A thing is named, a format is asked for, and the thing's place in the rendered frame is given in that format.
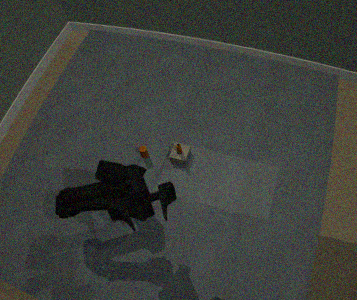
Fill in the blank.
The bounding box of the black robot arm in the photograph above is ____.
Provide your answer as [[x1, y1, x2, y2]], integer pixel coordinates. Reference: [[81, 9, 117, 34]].
[[55, 160, 154, 221]]

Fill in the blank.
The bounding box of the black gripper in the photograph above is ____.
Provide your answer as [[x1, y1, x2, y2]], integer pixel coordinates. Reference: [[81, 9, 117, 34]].
[[106, 176, 177, 232]]

